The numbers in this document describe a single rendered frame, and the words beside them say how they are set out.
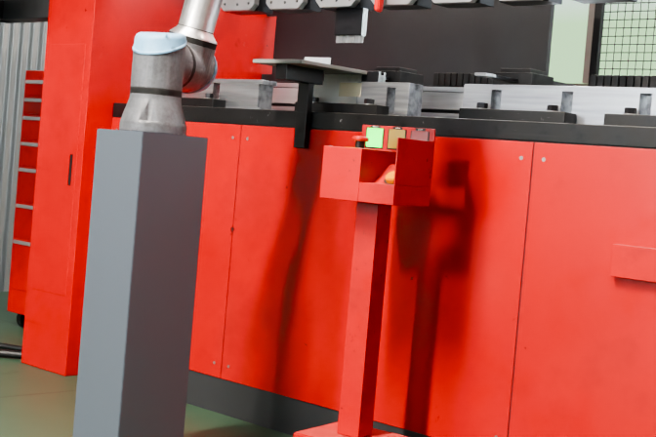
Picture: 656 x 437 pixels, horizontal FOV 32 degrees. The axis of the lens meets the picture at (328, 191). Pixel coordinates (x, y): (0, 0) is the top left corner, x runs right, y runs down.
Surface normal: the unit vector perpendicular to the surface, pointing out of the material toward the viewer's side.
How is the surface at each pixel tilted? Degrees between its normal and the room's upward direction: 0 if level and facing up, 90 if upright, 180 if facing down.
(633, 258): 90
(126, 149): 90
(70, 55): 90
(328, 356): 90
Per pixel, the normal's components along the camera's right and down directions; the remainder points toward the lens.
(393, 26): -0.67, -0.04
